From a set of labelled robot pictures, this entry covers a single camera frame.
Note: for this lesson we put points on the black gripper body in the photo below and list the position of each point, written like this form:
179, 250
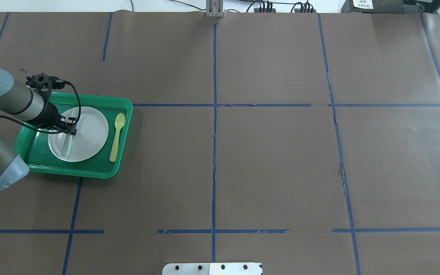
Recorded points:
50, 115

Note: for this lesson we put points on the white round plate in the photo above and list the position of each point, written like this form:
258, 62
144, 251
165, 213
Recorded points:
92, 133

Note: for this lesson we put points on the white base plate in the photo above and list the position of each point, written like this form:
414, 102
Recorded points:
229, 268

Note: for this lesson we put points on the green plastic tray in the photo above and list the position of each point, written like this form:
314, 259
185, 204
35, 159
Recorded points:
34, 149

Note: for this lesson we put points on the pale green plastic fork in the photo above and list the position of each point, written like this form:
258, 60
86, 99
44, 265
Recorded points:
67, 144

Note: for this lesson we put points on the yellow plastic spoon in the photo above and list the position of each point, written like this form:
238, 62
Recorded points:
119, 124

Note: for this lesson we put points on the black power strip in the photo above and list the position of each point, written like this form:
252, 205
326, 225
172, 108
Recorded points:
264, 6

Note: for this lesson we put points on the aluminium frame post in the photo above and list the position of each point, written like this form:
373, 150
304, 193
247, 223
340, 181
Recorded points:
214, 8

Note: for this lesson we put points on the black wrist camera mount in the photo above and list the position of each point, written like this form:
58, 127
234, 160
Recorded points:
44, 83

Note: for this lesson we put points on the black box with label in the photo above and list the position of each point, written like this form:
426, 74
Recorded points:
373, 6

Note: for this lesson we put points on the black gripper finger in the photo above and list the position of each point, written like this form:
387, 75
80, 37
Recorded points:
69, 130
68, 120

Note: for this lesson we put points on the brown paper table cover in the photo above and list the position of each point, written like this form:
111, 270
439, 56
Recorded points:
308, 143

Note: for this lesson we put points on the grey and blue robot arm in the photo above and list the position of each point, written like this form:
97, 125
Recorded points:
28, 105

